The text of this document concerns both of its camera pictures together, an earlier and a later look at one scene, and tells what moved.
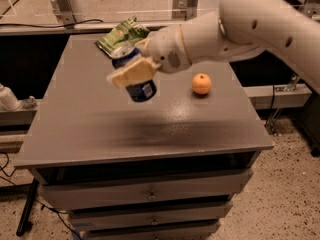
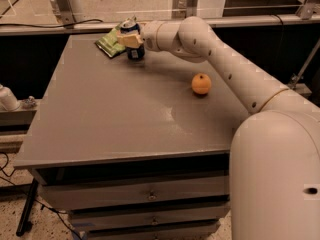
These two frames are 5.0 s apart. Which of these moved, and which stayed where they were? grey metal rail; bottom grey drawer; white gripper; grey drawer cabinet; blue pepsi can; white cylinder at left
Moved: white gripper; blue pepsi can
Stayed: grey drawer cabinet; bottom grey drawer; grey metal rail; white cylinder at left
